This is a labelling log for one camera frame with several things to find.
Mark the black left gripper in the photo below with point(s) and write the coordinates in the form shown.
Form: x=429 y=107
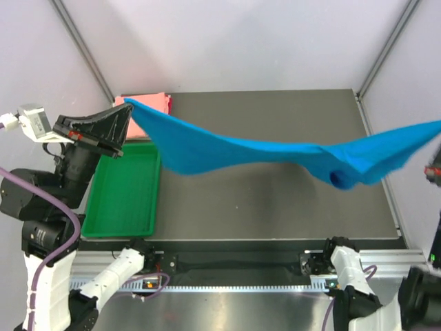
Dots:
x=112 y=125

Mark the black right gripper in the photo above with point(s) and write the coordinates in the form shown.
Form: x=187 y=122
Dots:
x=433 y=168

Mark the blue t shirt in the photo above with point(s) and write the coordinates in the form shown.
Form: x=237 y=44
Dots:
x=189 y=150

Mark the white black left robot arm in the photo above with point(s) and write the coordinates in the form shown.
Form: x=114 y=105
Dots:
x=46 y=203

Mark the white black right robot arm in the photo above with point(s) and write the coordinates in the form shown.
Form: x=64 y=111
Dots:
x=355 y=305

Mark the folded pink t shirt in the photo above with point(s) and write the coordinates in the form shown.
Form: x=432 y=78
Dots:
x=155 y=101

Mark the folded magenta t shirt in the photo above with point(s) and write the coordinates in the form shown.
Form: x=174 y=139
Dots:
x=168 y=103

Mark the green plastic tray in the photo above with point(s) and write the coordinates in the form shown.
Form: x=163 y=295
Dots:
x=124 y=193

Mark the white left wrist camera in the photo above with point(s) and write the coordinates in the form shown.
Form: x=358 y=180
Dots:
x=32 y=119

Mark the aluminium frame rail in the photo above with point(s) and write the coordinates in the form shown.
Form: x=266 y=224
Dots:
x=389 y=263

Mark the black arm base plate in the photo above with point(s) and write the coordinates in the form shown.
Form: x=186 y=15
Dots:
x=238 y=274

